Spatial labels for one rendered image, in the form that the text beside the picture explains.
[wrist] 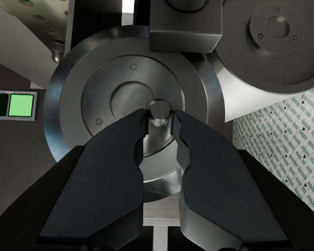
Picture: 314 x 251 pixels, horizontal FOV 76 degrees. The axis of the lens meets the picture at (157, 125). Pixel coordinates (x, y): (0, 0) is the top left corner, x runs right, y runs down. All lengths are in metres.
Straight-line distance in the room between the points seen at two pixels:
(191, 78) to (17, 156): 0.49
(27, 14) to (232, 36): 0.40
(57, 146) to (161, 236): 0.40
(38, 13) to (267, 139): 0.46
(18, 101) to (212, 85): 0.49
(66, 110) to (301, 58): 0.20
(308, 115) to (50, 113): 0.25
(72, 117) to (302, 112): 0.23
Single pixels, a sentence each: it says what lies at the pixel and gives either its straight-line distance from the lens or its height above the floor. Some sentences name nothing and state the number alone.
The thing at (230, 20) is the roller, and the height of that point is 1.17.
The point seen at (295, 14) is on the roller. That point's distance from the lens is 0.23.
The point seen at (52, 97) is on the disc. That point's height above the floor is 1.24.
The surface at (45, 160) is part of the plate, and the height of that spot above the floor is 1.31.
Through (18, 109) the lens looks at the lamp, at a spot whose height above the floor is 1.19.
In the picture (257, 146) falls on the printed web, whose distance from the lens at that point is 0.34.
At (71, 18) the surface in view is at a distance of 0.21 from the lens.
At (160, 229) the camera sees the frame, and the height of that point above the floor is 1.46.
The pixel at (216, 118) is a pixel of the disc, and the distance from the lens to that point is 0.17.
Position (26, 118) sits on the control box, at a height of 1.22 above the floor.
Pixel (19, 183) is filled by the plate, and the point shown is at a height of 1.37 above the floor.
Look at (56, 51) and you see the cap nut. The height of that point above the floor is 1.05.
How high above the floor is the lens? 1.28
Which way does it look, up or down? 7 degrees down
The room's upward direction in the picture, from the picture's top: 178 degrees counter-clockwise
